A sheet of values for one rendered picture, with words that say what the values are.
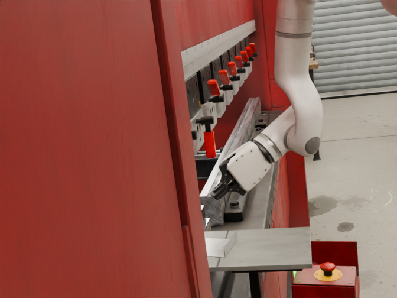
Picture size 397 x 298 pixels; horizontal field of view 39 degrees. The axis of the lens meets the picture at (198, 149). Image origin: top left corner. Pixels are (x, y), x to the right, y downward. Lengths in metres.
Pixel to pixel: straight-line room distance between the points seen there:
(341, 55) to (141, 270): 8.31
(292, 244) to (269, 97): 2.16
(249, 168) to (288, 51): 0.31
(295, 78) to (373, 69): 7.12
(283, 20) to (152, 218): 1.24
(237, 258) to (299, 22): 0.59
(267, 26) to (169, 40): 3.03
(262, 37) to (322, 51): 5.22
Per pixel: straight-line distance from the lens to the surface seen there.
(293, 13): 1.38
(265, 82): 3.25
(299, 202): 3.42
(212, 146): 1.27
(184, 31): 1.26
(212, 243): 1.20
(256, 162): 1.45
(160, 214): 0.18
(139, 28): 0.17
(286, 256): 1.12
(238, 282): 1.31
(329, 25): 8.39
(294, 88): 1.40
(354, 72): 8.48
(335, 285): 1.48
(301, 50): 1.40
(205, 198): 1.61
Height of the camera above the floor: 1.48
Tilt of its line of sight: 14 degrees down
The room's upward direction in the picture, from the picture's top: 7 degrees counter-clockwise
